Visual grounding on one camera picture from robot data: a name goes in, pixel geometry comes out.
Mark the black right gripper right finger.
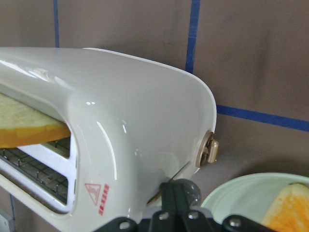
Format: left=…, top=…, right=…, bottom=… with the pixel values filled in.
left=172, top=180, right=272, bottom=232

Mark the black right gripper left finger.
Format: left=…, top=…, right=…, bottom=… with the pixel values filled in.
left=96, top=183, right=177, bottom=232

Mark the white two-slot toaster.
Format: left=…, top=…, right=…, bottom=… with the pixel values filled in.
left=0, top=47, right=218, bottom=232

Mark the toast slice in toaster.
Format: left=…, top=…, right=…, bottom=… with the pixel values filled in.
left=0, top=94, right=70, bottom=148

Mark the light green plate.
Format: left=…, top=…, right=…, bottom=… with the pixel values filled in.
left=201, top=173, right=309, bottom=224

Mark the toast slice on plate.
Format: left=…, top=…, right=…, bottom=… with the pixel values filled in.
left=261, top=184, right=309, bottom=232

